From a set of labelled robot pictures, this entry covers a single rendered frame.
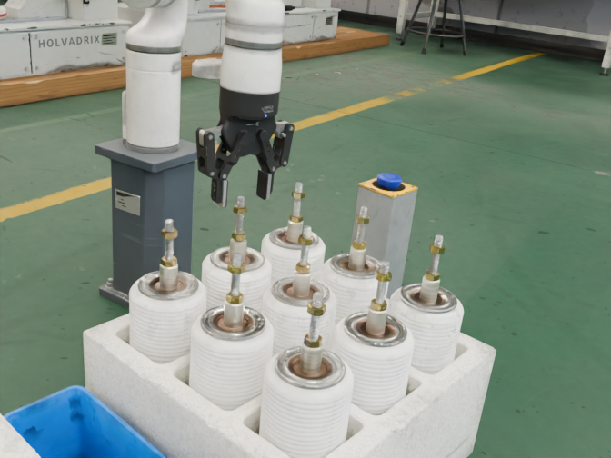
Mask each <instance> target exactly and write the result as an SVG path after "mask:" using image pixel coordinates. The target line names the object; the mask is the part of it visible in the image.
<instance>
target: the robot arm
mask: <svg viewBox="0 0 611 458"><path fill-rule="evenodd" d="M121 1H122V2H123V3H125V4H126V5H129V6H132V7H139V8H145V14H144V16H143V18H142V19H141V21H140V22H139V23H138V24H136V25H135V26H133V27H132V28H130V29H129V30H128V31H127V32H126V35H125V60H126V90H125V91H124V92H123V93H122V111H123V144H125V145H126V146H127V148H129V149H130V150H132V151H135V152H138V153H144V154H167V153H172V152H174V151H176V150H178V149H179V130H180V92H181V45H182V41H183V38H184V36H185V31H186V24H187V11H188V0H121ZM225 4H226V16H225V45H224V51H223V55H222V59H212V60H211V59H207V60H206V59H205V60H204V59H200V60H199V59H196V60H195V61H194V62H193V63H192V76H195V77H199V78H209V79H220V92H219V111H220V120H219V122H218V124H217V126H216V127H214V128H209V129H205V128H203V127H198V128H197V129H196V132H195V133H196V149H197V164H198V171H199V172H201V173H202V174H205V175H206V176H208V177H210V178H212V183H211V198H212V200H213V201H214V203H215V204H216V205H218V206H219V207H226V202H227V188H228V181H227V180H226V178H227V177H228V175H229V173H230V171H231V169H232V167H233V166H234V165H236V164H237V162H238V160H239V158H240V157H243V156H247V155H249V154H252V155H255V156H256V158H257V161H258V163H259V165H260V167H261V169H260V170H258V177H257V188H256V194H257V196H258V197H260V198H262V199H263V200H266V199H269V197H270V194H271V193H272V191H273V183H274V173H275V171H276V169H277V168H279V167H281V166H282V167H285V166H287V164H288V159H289V154H290V149H291V144H292V139H293V134H294V130H295V127H294V125H293V124H290V123H288V122H286V121H284V120H282V119H280V120H278V121H277V122H276V121H275V116H276V115H277V113H278V106H279V95H280V85H281V75H282V43H283V32H284V21H285V6H284V3H283V2H282V1H281V0H225ZM273 134H274V135H275V138H274V143H273V148H272V146H271V144H270V141H269V140H270V139H271V137H272V136H273ZM218 137H220V139H221V140H222V141H221V143H220V145H219V146H218V148H217V150H216V152H215V145H217V138H218ZM227 150H228V152H230V153H231V154H230V155H227V154H226V152H227ZM280 152H281V154H280Z"/></svg>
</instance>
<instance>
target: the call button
mask: <svg viewBox="0 0 611 458"><path fill-rule="evenodd" d="M376 180H377V182H379V185H380V186H382V187H384V188H391V189H393V188H397V187H398V186H399V185H400V184H401V183H402V178H401V177H400V176H399V175H397V174H390V173H382V174H379V175H378V176H377V179H376Z"/></svg>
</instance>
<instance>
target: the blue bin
mask: <svg viewBox="0 0 611 458"><path fill-rule="evenodd" d="M3 417H4V418H5V419H6V420H7V421H8V422H9V423H10V424H11V425H12V426H13V428H14V429H15V430H16V431H17V432H18V433H19V434H20V435H21V436H22V437H23V438H24V439H25V441H26V442H27V443H28V444H29V445H30V446H31V447H32V448H33V449H34V450H35V451H36V453H37V454H38V455H39V456H40V457H41V458H167V457H165V456H164V455H163V454H162V453H161V452H159V451H158V450H157V449H156V448H155V447H154V446H153V445H152V444H151V443H150V442H148V441H147V440H146V439H145V438H144V437H143V436H141V435H140V434H139V433H138V432H137V431H135V430H134V429H133V428H132V427H131V426H130V425H128V424H127V423H126V422H125V421H124V420H122V419H121V418H120V417H119V416H118V415H117V414H115V413H114V412H113V411H112V410H110V409H109V408H108V407H107V406H106V405H105V404H103V403H102V402H101V401H100V400H99V399H97V398H96V397H95V396H94V395H93V394H92V393H90V392H89V391H88V390H87V389H85V388H84V387H83V386H79V385H75V386H70V387H67V388H65V389H63V390H61V391H59V392H56V393H53V394H51V395H48V396H47V397H45V398H42V399H40V400H38V401H35V402H33V403H30V404H28V405H26V406H23V407H21V408H19V409H16V410H14V411H12V412H10V413H7V414H6V415H4V416H3Z"/></svg>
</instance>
